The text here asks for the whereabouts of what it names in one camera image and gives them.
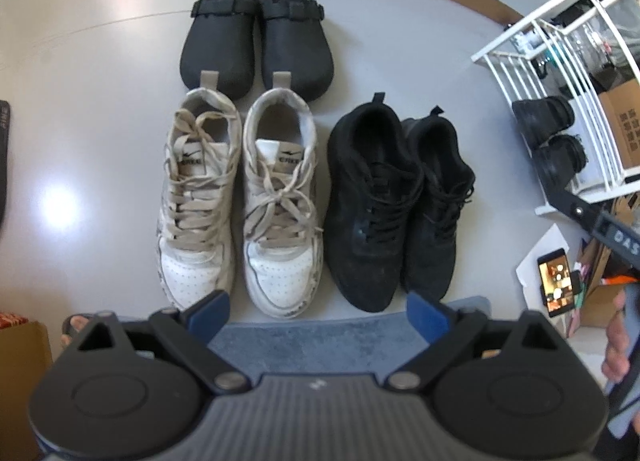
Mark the person's right hand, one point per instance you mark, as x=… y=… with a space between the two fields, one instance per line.
x=620 y=351

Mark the white paper sheet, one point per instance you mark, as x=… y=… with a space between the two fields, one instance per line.
x=535 y=251

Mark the black bear print slide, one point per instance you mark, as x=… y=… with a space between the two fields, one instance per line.
x=4 y=161

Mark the black smartphone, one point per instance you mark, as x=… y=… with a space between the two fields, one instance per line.
x=556 y=283

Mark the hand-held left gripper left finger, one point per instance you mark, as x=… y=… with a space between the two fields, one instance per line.
x=210 y=315

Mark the clear water bottle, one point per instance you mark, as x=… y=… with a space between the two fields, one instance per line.
x=560 y=53

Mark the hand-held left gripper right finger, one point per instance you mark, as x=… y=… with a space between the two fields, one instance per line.
x=427 y=317

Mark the black buckle clog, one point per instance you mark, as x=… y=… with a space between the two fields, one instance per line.
x=217 y=51
x=295 y=51

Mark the small white bottle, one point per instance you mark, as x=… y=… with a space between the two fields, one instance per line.
x=525 y=42

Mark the cardboard box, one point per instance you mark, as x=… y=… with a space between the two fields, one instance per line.
x=622 y=131

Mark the brown paper bag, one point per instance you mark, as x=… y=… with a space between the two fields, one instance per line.
x=597 y=291
x=20 y=381

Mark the black lace-up sneaker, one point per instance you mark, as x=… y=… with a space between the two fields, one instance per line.
x=440 y=231
x=365 y=221

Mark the white shoe rack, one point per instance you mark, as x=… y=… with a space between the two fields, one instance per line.
x=505 y=61

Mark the person's left foot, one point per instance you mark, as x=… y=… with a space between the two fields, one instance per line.
x=75 y=328

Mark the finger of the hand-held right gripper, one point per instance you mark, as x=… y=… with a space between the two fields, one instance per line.
x=577 y=211

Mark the white printed sneaker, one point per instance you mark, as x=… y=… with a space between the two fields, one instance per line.
x=280 y=261
x=195 y=241

